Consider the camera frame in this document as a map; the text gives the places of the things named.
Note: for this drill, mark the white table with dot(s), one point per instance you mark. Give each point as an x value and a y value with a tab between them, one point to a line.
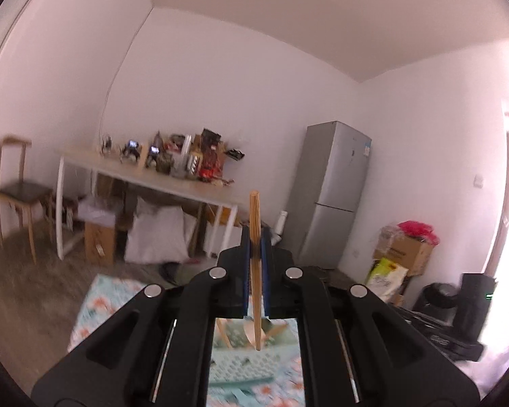
161	178

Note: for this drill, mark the white wall socket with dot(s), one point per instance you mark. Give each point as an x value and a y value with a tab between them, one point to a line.
478	181

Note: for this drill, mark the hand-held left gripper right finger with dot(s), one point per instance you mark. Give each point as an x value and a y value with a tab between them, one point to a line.
266	280

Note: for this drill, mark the silver refrigerator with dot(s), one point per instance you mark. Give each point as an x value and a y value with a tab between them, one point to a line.
335	195

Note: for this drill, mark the clutter of small tabletop things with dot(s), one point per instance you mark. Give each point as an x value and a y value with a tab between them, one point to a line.
182	157

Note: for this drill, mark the white stuffed sack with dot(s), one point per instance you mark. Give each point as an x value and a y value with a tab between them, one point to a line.
157	233

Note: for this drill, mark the small cardboard box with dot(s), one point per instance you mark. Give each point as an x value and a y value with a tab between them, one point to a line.
99	241

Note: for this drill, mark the wooden chair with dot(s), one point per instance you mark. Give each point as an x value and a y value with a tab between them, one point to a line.
17	190

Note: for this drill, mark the single bamboo chopstick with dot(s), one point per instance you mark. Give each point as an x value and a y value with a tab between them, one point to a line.
255	220

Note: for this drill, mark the floral printed blanket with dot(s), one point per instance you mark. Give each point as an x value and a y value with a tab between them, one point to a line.
106	305

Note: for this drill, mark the black tower speaker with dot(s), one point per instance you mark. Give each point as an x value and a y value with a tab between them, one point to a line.
475	305

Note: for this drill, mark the round black appliance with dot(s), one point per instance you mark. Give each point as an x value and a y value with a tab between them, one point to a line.
434	303

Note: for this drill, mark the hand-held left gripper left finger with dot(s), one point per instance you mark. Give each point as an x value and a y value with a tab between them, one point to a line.
245	280

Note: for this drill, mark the large cardboard box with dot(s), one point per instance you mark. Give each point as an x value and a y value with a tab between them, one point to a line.
403	250

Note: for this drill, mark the yellow printed bag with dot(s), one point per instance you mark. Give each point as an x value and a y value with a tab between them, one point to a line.
386	280

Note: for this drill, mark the red cloth bundle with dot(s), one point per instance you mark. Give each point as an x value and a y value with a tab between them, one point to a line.
415	229

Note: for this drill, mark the mint green star-hole utensil basket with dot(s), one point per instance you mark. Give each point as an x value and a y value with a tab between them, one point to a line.
237	364

